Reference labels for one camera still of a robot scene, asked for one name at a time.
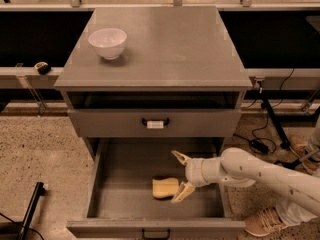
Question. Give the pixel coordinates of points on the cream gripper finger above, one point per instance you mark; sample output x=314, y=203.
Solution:
x=182, y=158
x=184, y=190

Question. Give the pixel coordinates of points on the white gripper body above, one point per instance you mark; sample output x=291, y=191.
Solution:
x=193, y=172

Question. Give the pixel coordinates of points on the yellow sponge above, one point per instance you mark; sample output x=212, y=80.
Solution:
x=164, y=188

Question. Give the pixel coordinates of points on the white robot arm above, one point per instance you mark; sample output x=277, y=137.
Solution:
x=238, y=168

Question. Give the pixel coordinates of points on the open grey middle drawer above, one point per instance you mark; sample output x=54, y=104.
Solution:
x=120, y=202

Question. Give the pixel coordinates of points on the closed grey top drawer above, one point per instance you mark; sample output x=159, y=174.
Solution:
x=154, y=122

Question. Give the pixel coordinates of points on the grey drawer cabinet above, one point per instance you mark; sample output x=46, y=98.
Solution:
x=184, y=44

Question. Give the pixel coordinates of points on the person's tan shoe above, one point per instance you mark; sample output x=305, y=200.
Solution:
x=264, y=222

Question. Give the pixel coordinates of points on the black stand leg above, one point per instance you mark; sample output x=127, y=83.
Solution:
x=285, y=144

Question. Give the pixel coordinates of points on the white ceramic bowl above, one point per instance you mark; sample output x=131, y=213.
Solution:
x=108, y=43

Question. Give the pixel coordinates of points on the black bar lower left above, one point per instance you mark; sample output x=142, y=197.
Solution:
x=39, y=190

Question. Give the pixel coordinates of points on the yellow black tape measure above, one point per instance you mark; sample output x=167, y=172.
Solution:
x=42, y=68

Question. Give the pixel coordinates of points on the black power adapter with cable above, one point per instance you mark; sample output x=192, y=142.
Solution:
x=257, y=143

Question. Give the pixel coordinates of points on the metal rail frame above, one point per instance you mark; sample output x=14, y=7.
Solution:
x=20, y=77

